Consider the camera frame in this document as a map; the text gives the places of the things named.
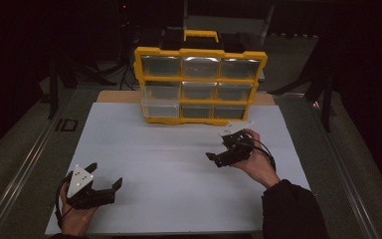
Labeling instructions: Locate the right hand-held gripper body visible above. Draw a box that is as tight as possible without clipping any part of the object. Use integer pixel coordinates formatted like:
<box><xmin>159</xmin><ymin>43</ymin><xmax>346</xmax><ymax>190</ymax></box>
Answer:
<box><xmin>218</xmin><ymin>120</ymin><xmax>257</xmax><ymax>168</ymax></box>

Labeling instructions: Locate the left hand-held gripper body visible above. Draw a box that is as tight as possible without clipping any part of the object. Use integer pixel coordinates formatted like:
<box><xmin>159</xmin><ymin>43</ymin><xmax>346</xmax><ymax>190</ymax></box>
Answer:
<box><xmin>66</xmin><ymin>163</ymin><xmax>116</xmax><ymax>210</ymax></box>

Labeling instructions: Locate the clear plastic drawer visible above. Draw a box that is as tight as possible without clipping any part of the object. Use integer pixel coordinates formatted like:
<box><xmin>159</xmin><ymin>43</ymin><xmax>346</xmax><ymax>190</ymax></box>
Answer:
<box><xmin>140</xmin><ymin>99</ymin><xmax>181</xmax><ymax>120</ymax></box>

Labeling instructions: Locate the yellow drawer organizer cabinet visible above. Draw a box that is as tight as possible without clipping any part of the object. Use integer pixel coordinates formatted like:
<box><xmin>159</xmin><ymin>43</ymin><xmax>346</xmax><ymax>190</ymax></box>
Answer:
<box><xmin>133</xmin><ymin>29</ymin><xmax>269</xmax><ymax>126</ymax></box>

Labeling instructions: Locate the person's left hand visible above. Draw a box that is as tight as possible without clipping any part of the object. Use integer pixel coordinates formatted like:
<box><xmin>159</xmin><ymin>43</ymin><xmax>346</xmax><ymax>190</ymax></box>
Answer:
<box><xmin>59</xmin><ymin>185</ymin><xmax>99</xmax><ymax>237</ymax></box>

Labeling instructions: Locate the person's right hand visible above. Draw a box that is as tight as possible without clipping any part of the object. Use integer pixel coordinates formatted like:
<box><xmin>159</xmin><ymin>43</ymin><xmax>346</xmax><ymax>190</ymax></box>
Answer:
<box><xmin>233</xmin><ymin>128</ymin><xmax>282</xmax><ymax>190</ymax></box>

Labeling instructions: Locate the white table cover sheet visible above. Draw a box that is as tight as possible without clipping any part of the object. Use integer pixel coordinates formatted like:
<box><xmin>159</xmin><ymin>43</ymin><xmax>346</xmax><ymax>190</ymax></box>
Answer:
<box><xmin>45</xmin><ymin>102</ymin><xmax>312</xmax><ymax>237</ymax></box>

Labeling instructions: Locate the black metal stand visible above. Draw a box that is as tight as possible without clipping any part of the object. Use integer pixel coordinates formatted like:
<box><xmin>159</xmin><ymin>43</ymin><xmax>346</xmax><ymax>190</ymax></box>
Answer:
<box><xmin>268</xmin><ymin>33</ymin><xmax>335</xmax><ymax>133</ymax></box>
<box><xmin>48</xmin><ymin>49</ymin><xmax>117</xmax><ymax>120</ymax></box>

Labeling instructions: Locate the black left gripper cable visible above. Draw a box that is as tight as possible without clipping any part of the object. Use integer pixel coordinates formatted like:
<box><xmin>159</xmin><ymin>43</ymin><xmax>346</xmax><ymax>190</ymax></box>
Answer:
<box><xmin>55</xmin><ymin>172</ymin><xmax>75</xmax><ymax>231</ymax></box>

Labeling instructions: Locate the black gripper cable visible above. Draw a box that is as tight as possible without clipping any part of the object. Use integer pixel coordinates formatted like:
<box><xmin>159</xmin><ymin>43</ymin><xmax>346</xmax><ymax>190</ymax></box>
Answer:
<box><xmin>55</xmin><ymin>172</ymin><xmax>75</xmax><ymax>231</ymax></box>
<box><xmin>245</xmin><ymin>137</ymin><xmax>277</xmax><ymax>172</ymax></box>

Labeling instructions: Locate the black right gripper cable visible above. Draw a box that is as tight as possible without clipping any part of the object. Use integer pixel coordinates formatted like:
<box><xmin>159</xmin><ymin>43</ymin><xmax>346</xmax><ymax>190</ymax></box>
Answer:
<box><xmin>245</xmin><ymin>137</ymin><xmax>277</xmax><ymax>172</ymax></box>

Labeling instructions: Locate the aluminium floor rail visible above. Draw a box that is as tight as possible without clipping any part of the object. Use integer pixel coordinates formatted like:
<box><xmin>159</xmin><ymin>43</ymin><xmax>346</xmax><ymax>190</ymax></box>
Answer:
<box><xmin>0</xmin><ymin>89</ymin><xmax>68</xmax><ymax>239</ymax></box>
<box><xmin>311</xmin><ymin>99</ymin><xmax>381</xmax><ymax>239</ymax></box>

